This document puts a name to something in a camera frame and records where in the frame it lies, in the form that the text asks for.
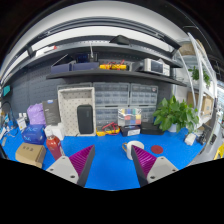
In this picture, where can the brown cardboard box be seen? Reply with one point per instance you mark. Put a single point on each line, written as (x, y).
(30, 154)

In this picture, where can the yellow multimeter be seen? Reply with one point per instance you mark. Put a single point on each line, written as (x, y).
(108, 130)

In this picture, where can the black speaker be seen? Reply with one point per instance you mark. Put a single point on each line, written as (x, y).
(85, 119)

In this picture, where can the white pegboard tray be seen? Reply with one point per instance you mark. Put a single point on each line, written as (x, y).
(68, 110)

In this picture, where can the green potted plant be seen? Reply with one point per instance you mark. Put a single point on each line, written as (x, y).
(173, 113)

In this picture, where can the purple bag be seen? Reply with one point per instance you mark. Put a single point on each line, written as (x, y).
(36, 115)

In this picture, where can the red drink bottle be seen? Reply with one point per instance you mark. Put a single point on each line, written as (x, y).
(53, 145)

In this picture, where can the dark grey flat box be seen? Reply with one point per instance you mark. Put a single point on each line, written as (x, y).
(50, 111)

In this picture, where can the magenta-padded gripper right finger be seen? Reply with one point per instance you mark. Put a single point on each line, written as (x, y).
(153, 168)

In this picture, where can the plain black flat box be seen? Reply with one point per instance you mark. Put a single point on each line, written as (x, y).
(150, 128)

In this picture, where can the black wall shelf unit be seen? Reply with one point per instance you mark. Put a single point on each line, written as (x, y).
(100, 73)

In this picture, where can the grey drawer cabinet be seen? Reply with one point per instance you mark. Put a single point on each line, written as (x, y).
(143, 94)
(111, 94)
(106, 115)
(148, 113)

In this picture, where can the small white labelled box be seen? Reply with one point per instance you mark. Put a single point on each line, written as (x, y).
(21, 124)

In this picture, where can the black box with white label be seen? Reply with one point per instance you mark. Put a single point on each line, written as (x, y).
(130, 131)

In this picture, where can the white adapter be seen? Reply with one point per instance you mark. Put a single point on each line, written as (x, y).
(190, 139)

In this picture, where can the white mug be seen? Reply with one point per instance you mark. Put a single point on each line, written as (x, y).
(137, 144)

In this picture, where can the white shelf unit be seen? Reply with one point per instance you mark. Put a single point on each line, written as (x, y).
(200, 66)

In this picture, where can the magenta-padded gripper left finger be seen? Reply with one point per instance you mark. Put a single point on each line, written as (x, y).
(71, 168)

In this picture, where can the teal wall box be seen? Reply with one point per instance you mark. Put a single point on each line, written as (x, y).
(6, 90)

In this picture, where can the clear box of colourful parts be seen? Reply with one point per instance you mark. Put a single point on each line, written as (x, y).
(129, 117)

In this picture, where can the flat round red coaster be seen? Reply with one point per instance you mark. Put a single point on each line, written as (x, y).
(156, 149)

